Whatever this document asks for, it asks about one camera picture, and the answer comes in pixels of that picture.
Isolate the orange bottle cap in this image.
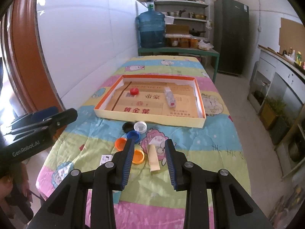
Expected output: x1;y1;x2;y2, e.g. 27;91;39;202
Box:
114;138;127;152
132;149;145;164

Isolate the white cartoon lighter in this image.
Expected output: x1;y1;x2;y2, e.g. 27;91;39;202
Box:
100;154;113;165

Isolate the gold lighter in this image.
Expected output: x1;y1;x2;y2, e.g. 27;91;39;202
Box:
147;144;160;172

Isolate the blue bottle cap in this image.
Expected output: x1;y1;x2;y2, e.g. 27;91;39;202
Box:
127;130;141;144

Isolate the black bottle cap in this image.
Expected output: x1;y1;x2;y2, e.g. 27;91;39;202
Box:
122;122;134;133

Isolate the white bottle cap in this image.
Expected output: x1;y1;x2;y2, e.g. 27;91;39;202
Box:
134;121;147;134

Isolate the red bottle cap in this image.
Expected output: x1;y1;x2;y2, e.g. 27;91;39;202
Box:
130;87;139;96

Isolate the clear glitter lighter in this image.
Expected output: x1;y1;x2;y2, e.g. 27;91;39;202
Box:
164;87;176;108

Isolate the colourful cartoon bed sheet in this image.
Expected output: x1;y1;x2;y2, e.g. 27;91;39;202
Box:
36;56;251;228

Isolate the orange rimmed cardboard tray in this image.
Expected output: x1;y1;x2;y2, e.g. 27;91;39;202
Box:
94;74;206;128

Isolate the green side table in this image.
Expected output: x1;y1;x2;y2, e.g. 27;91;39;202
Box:
138;47;220;83

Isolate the potted green plant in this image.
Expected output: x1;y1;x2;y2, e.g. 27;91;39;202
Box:
259;96;286;130

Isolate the blue water jug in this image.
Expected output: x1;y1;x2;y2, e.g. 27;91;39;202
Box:
137;0;165;48

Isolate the plastic bag on table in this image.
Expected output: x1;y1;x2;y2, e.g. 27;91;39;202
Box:
198;40;214;51

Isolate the white kitchen counter cabinet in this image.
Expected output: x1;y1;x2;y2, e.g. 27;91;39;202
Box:
248;46;304;177

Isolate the cardboard box on table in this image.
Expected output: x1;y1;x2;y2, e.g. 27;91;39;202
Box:
165;24;190;35

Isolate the dark refrigerator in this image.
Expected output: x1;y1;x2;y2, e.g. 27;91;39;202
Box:
213;0;249;76

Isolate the white metal shelf rack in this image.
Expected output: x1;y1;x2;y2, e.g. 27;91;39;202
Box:
154;0;210;37

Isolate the red wooden door frame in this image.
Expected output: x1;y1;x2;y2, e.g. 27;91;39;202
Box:
1;0;64;123

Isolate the cardboard sheet on wall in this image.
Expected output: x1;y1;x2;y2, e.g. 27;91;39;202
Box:
279;18;305;56

